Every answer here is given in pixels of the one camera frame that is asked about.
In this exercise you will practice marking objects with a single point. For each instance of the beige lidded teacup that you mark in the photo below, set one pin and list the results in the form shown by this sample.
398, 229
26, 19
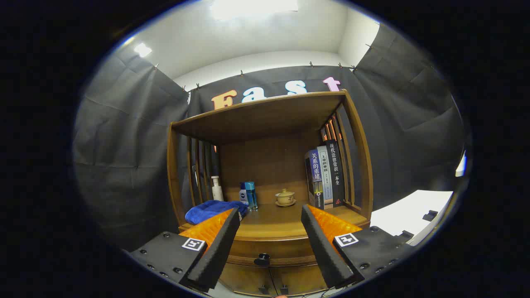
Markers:
285, 196

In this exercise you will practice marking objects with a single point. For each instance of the blue folded towel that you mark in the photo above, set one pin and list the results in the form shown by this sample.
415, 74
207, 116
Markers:
207, 211

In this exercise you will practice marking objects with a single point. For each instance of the black spine book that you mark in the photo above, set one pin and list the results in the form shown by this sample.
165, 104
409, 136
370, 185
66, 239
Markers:
335, 169

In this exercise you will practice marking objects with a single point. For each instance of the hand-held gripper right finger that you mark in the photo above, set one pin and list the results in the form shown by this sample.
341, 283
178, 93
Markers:
325, 252

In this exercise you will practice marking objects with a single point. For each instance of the wooden cabinet door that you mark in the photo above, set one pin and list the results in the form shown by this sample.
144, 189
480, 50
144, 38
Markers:
244, 279
302, 281

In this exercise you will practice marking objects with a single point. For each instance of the small white blue bottle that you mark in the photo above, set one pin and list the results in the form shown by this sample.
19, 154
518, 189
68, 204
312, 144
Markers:
243, 198

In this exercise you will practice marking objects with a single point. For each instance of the wooden cabinet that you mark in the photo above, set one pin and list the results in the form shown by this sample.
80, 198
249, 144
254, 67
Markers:
265, 120

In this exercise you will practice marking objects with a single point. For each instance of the light grey spine book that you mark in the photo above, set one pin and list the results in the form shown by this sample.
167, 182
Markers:
326, 178

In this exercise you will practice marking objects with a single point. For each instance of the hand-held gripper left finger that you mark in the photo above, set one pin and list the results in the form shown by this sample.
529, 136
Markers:
217, 252

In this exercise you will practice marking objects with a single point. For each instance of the white shelf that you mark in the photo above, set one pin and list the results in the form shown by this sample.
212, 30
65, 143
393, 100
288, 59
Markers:
461, 165

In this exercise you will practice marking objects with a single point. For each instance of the small ceiling light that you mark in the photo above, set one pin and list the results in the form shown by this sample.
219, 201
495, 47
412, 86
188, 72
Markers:
143, 49

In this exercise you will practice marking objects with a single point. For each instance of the clear blue bottle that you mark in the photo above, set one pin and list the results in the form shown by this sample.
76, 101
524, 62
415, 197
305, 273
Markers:
251, 196

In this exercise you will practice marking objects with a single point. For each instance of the black backdrop cloth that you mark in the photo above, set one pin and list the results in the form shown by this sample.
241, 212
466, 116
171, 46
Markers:
124, 145

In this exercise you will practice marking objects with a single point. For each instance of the large ceiling light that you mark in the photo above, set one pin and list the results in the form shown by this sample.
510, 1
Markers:
252, 8

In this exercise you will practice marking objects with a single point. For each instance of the wooden countertop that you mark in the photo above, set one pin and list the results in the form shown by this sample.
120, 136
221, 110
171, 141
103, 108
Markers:
273, 221

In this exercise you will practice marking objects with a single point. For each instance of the white pump bottle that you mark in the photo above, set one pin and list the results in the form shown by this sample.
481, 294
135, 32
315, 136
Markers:
216, 192

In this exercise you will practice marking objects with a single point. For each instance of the beige saucer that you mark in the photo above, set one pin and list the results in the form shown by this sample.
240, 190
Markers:
285, 204

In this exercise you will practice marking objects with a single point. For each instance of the wooden drawer with black knob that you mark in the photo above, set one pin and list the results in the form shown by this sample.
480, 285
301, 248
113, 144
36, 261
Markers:
281, 248

